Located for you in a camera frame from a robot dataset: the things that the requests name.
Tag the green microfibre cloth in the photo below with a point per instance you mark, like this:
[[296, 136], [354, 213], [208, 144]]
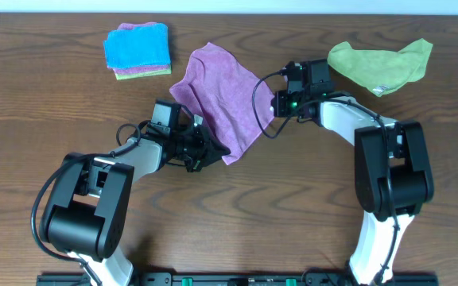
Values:
[[381, 72]]

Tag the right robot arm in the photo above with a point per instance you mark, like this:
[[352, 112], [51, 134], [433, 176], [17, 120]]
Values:
[[393, 177]]

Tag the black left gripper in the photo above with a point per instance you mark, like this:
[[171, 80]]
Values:
[[206, 150]]

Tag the folded green cloth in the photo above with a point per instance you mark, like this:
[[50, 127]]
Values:
[[166, 71]]

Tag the folded blue cloth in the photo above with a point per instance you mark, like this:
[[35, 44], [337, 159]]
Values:
[[140, 46]]

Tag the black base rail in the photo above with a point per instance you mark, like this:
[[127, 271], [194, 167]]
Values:
[[308, 279]]

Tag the purple microfibre cloth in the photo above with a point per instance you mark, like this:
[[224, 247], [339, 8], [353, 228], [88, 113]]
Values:
[[230, 99]]

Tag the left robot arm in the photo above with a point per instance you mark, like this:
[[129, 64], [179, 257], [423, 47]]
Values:
[[80, 212]]

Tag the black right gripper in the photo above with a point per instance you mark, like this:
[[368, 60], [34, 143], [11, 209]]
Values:
[[280, 103]]

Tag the folded purple cloth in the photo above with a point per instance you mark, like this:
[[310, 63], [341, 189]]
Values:
[[138, 69]]

